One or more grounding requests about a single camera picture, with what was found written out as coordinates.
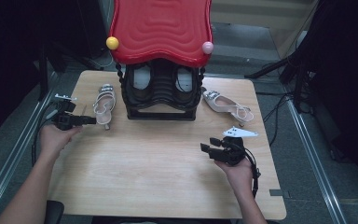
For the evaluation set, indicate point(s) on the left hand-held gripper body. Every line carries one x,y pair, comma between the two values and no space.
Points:
64,121

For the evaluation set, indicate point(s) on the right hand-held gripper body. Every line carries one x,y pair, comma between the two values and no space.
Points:
231,152

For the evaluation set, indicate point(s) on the black leather shoe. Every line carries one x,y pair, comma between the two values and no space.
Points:
142,77
184,79

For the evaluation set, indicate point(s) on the red and black shoe rack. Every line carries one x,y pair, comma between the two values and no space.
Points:
161,31

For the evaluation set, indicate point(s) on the person's left hand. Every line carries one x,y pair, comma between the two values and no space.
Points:
52,140

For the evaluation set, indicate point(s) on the person's right hand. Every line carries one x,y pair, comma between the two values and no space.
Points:
239,177

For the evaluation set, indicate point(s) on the black metal stand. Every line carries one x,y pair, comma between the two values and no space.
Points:
43,74

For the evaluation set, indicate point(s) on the grey tape strip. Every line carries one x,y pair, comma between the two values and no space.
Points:
279,193

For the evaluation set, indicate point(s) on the dark curtain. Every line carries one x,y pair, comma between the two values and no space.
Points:
9,62
348,77

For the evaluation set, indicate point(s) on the black stool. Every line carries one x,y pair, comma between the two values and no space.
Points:
55,213

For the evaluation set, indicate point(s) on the black tripod stand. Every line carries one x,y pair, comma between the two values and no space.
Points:
273,67

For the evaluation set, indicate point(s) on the metal floor rail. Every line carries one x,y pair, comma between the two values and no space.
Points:
313,161
15,149

